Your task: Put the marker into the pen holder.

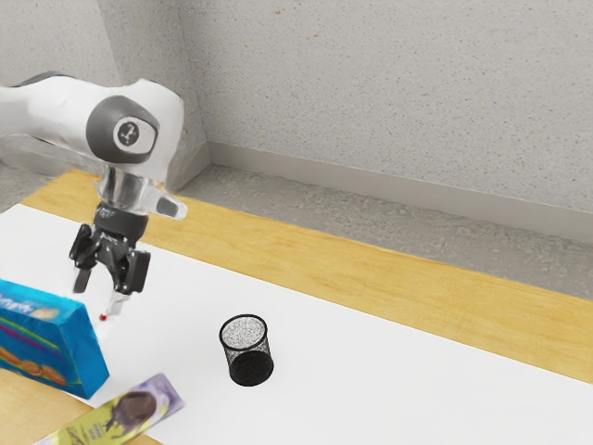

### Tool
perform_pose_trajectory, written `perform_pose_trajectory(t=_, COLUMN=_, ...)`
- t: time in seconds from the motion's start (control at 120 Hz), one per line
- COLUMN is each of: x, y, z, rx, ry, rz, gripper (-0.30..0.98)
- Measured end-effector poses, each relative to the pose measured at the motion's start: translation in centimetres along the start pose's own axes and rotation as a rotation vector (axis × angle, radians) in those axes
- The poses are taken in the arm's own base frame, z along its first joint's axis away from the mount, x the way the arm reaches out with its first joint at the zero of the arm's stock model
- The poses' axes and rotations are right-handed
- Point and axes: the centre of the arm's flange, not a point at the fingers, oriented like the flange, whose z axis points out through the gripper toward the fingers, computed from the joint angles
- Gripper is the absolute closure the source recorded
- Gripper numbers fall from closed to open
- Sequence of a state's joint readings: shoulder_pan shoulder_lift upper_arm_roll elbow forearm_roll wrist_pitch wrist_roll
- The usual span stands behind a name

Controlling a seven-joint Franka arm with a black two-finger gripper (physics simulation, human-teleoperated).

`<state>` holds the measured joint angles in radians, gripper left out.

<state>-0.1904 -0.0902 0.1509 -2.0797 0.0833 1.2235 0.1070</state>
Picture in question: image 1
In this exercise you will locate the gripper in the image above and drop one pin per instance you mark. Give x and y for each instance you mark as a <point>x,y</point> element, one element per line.
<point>121,226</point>

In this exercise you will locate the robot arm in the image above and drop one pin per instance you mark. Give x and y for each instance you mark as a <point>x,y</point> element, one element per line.
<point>55,111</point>

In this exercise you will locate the blue cookie box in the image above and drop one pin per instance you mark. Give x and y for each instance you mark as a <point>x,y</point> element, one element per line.
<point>51,343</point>

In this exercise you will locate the purple and yellow chocolate box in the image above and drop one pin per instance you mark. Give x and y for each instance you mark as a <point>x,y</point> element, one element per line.
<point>125,412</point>

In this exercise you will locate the black mesh pen holder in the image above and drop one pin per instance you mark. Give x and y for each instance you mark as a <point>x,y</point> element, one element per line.
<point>248,352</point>

